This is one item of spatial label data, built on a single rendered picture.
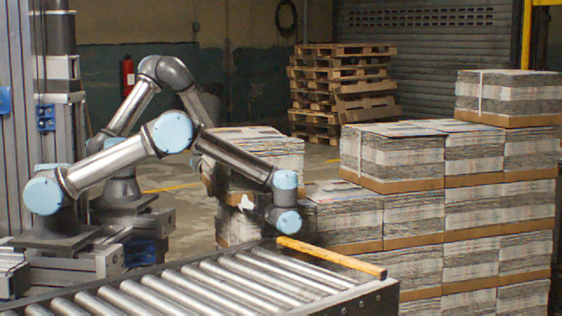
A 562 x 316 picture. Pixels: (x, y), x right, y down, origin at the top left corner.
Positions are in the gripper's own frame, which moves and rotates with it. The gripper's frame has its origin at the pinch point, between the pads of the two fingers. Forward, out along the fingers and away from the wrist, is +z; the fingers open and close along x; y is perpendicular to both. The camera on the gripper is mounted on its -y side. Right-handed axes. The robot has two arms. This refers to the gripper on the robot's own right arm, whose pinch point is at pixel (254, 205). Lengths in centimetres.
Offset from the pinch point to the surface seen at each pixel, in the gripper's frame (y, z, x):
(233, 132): 22.2, 31.0, -2.3
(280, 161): 14.3, 4.3, -11.7
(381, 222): -13, 5, -55
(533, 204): -12, 5, -130
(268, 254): -5.7, -38.3, 9.1
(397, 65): 12, 716, -487
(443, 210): -11, 5, -84
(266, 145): 20.8, 3.9, -6.1
